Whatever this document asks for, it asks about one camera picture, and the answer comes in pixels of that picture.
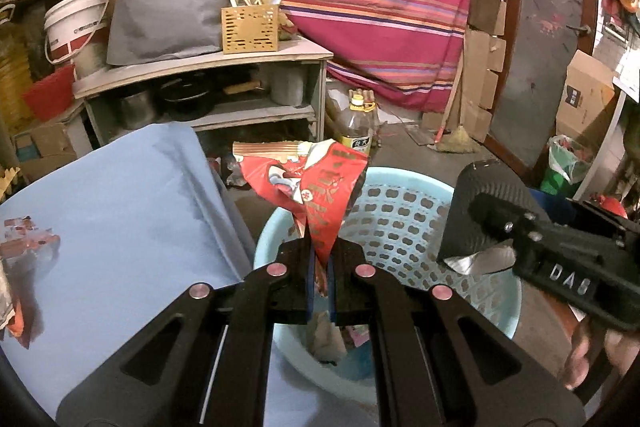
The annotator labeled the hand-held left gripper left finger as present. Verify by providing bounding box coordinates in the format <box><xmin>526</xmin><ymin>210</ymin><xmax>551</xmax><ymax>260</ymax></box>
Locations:
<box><xmin>55</xmin><ymin>239</ymin><xmax>318</xmax><ymax>427</ymax></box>

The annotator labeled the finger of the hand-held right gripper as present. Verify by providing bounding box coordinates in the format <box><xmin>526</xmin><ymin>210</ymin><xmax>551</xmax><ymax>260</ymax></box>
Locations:
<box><xmin>469</xmin><ymin>192</ymin><xmax>556</xmax><ymax>259</ymax></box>

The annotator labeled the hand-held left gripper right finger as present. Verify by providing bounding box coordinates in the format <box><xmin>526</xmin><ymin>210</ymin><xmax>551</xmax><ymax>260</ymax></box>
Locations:
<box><xmin>327</xmin><ymin>239</ymin><xmax>586</xmax><ymax>427</ymax></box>

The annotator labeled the black pouch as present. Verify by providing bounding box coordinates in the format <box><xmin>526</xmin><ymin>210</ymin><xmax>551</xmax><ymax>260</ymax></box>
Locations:
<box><xmin>436</xmin><ymin>159</ymin><xmax>532</xmax><ymax>277</ymax></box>

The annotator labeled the light blue plastic basket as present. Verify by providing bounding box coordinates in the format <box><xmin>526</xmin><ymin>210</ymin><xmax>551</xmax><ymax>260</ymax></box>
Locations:
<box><xmin>253</xmin><ymin>167</ymin><xmax>524</xmax><ymax>384</ymax></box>

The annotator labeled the red snack wrapper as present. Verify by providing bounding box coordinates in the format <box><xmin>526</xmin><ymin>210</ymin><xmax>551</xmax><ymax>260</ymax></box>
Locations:
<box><xmin>234</xmin><ymin>138</ymin><xmax>369</xmax><ymax>299</ymax></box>

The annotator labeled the person's right hand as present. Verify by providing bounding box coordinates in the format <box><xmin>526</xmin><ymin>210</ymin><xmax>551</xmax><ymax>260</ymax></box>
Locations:
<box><xmin>559</xmin><ymin>318</ymin><xmax>640</xmax><ymax>391</ymax></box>

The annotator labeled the green plastic bag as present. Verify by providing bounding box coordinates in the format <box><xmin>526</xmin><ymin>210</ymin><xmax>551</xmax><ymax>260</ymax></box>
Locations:
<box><xmin>541</xmin><ymin>134</ymin><xmax>594</xmax><ymax>196</ymax></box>

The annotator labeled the straw broom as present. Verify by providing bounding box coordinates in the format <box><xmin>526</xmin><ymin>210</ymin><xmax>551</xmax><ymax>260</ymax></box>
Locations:
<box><xmin>434</xmin><ymin>57</ymin><xmax>484</xmax><ymax>154</ymax></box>

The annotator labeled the cardboard box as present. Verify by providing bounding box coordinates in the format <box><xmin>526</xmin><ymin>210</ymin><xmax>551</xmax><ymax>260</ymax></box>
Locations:
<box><xmin>555</xmin><ymin>49</ymin><xmax>622</xmax><ymax>154</ymax></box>

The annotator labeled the cooking oil bottle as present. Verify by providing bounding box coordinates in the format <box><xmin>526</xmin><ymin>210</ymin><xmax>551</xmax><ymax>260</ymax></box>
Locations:
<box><xmin>334</xmin><ymin>91</ymin><xmax>379</xmax><ymax>158</ymax></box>

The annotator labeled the blue tablecloth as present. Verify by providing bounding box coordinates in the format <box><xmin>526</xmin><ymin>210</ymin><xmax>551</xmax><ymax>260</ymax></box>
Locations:
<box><xmin>0</xmin><ymin>123</ymin><xmax>381</xmax><ymax>427</ymax></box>

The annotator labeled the black pot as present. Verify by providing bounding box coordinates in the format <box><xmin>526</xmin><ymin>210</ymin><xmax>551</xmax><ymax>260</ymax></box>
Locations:
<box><xmin>156</xmin><ymin>74</ymin><xmax>217</xmax><ymax>121</ymax></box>

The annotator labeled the low wooden cabinet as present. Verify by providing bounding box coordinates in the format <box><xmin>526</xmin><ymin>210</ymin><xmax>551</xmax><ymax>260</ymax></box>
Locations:
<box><xmin>72</xmin><ymin>37</ymin><xmax>335</xmax><ymax>148</ymax></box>

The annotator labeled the yellow chopstick holder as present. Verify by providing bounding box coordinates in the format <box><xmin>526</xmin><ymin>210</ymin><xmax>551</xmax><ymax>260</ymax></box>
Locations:
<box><xmin>221</xmin><ymin>0</ymin><xmax>291</xmax><ymax>56</ymax></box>

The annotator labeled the silver and red wrapper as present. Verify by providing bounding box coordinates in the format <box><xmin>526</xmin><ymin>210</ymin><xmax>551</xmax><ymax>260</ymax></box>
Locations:
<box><xmin>0</xmin><ymin>216</ymin><xmax>62</xmax><ymax>260</ymax></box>

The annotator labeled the grey fabric cover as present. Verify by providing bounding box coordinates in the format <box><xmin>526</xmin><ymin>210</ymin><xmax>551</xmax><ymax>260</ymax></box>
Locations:
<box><xmin>105</xmin><ymin>0</ymin><xmax>239</xmax><ymax>67</ymax></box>

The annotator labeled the yellow egg-crate foam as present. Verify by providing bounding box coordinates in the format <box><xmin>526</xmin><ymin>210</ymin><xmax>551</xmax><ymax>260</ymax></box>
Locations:
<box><xmin>0</xmin><ymin>166</ymin><xmax>22</xmax><ymax>204</ymax></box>

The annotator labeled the red plastic basin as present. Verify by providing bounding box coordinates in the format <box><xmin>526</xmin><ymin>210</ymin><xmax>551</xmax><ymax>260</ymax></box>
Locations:
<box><xmin>21</xmin><ymin>64</ymin><xmax>76</xmax><ymax>123</ymax></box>

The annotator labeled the white plastic bucket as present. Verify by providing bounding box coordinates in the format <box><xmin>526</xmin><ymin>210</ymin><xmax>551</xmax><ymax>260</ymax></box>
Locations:
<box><xmin>43</xmin><ymin>0</ymin><xmax>110</xmax><ymax>80</ymax></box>

